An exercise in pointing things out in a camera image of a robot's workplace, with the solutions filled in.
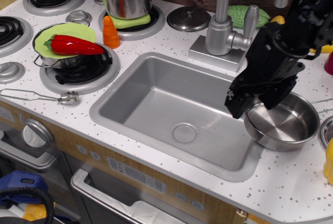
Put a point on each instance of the yellow toy corn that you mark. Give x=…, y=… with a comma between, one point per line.
x=278, y=19

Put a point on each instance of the yellow toy knife handle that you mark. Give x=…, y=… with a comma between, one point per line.
x=323, y=49

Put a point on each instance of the silver round lid right edge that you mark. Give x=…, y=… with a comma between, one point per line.
x=325, y=132

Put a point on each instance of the yellow toy at right edge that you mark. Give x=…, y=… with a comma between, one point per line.
x=327, y=169

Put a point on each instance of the green toy sponge under pot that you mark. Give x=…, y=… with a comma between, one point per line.
x=124, y=23

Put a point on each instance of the steel pot lid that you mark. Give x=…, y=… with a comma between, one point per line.
x=188, y=19

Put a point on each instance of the silver oven knob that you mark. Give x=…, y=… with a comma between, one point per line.
x=35, y=134

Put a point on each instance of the silver toy faucet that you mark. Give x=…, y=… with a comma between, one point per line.
x=222, y=46

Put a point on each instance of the red toy cup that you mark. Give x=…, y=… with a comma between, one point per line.
x=328, y=66

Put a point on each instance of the front right stove burner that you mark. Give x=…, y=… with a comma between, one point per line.
x=93, y=74

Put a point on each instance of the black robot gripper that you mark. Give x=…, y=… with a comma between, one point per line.
x=271, y=71

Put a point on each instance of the light green toy plate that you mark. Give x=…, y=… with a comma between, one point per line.
x=72, y=29

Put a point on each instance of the blue device with black cable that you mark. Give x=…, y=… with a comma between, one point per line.
x=20, y=187

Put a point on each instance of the front left stove burner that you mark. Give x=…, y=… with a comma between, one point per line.
x=16, y=33

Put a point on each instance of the stainless steel frying pan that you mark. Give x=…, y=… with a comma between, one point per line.
x=286, y=127

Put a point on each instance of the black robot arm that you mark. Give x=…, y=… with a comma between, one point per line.
x=309, y=23

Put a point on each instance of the grey toy sink basin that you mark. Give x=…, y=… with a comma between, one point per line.
x=178, y=108

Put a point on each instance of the back right stove burner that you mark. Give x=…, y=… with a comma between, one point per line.
x=146, y=30

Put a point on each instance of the silver oven door handle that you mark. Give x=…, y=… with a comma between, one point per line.
x=43, y=162

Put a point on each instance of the orange toy carrot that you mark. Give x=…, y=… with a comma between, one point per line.
x=110, y=34

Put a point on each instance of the red toy chili pepper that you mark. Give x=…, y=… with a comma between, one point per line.
x=69, y=45

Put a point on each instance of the green toy bitter gourd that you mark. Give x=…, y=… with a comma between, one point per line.
x=238, y=12

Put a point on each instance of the silver stove top knob left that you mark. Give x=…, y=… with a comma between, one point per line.
x=11, y=72

